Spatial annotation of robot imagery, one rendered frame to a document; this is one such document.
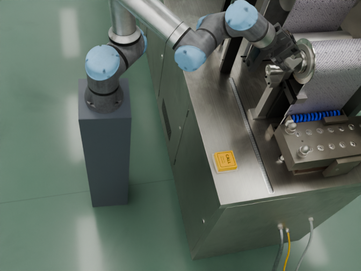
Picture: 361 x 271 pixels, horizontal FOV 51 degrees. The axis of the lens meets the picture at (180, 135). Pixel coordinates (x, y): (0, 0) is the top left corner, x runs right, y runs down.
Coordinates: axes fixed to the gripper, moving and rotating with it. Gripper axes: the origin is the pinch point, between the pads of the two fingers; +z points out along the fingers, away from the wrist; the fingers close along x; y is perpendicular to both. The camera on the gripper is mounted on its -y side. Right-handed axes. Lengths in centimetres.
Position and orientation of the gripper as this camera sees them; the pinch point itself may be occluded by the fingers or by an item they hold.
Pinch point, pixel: (289, 66)
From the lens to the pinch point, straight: 132.4
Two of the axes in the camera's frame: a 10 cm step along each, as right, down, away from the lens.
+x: -2.1, -8.4, 4.9
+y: 7.3, -4.7, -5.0
